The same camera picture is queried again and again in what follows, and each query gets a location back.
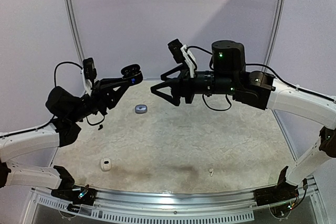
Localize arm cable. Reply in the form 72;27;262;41
186;45;335;111
34;61;108;130

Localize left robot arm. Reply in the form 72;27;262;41
1;77;139;200

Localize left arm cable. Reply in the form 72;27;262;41
34;61;108;130

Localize white earbud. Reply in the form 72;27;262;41
208;168;214;177

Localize purple earbud charging case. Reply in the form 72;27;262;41
134;104;148;114

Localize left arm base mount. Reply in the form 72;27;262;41
51;165;98;206

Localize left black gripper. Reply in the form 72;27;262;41
67;76;130;122

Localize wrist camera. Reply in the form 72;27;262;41
167;39;197;78
81;58;97;95

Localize white earbud charging case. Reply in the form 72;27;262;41
100;158;112;172

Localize black earbud charging case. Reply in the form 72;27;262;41
121;64;143;86

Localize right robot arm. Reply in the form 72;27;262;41
151;40;335;201

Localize aluminium front rail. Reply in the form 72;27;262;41
23;177;328;223

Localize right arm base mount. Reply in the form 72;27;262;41
253;166;308;210

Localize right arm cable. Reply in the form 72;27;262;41
186;45;335;111

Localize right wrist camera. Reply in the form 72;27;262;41
167;39;197;78

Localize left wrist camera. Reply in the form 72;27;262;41
81;58;97;95

